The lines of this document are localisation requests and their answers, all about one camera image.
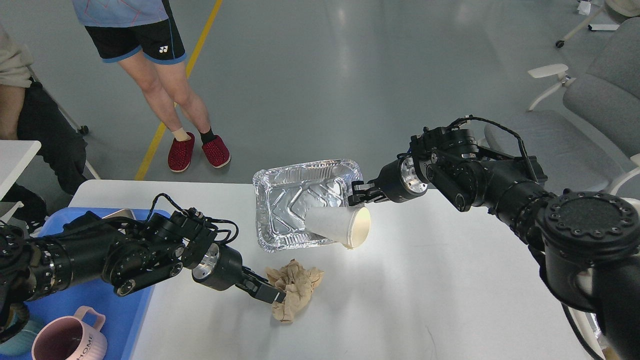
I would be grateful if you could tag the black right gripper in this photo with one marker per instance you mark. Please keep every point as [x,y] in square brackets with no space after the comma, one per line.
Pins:
[397,182]

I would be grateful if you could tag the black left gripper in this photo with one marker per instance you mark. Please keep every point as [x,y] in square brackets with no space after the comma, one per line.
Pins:
[222,267]

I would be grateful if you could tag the cream paper cup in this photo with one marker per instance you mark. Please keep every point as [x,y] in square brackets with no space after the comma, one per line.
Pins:
[348,225]

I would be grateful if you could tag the brown paper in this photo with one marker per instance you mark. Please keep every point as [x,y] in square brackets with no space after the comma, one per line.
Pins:
[298,283]

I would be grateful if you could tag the aluminium foil tray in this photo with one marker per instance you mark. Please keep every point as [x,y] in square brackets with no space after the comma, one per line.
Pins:
[285,194]

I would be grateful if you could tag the pink HOME mug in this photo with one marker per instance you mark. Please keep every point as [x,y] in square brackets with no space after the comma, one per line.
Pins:
[76,337]

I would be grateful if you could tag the square stainless steel tray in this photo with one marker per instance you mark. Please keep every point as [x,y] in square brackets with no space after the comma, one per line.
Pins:
[124,212]

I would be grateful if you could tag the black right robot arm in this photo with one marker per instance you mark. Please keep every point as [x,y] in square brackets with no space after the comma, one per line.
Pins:
[586,243]

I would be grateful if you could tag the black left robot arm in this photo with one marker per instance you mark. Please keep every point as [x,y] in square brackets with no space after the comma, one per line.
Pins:
[129,254]

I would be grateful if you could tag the blue plastic tray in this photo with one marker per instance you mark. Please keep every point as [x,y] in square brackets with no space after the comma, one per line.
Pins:
[124,315]

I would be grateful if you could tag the grey office chair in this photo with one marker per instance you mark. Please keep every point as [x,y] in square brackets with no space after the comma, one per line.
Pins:
[593,145]

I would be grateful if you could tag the teal mug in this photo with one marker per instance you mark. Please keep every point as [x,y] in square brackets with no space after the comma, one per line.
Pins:
[19,347]

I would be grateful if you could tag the cream plastic bin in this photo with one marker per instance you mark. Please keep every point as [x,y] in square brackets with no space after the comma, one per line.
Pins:
[590,330]

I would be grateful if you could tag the white chair base far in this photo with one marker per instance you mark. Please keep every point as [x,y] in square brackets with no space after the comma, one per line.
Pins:
[618,10]

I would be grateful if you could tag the standing person in shorts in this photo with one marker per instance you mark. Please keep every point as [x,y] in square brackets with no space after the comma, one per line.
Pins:
[143,38]

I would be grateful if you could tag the small white side table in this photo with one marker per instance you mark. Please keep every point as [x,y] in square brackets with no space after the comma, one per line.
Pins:
[15,156]

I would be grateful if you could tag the seated person at left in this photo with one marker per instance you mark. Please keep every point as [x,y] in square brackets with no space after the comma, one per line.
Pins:
[29,113]

